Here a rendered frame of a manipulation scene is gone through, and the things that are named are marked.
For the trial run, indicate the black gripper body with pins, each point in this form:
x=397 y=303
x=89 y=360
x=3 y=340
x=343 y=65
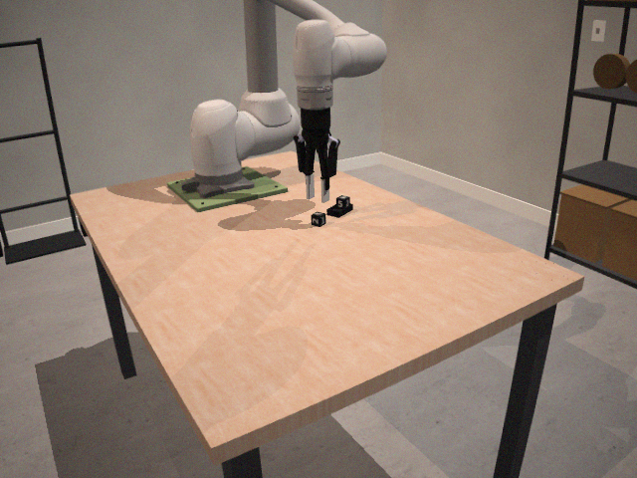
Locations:
x=317 y=124

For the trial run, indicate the black cube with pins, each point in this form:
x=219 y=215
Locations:
x=342 y=202
x=318 y=219

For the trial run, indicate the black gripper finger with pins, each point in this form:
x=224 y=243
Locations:
x=306 y=162
x=327 y=164

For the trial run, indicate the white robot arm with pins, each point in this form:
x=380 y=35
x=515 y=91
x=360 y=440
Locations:
x=221 y=136

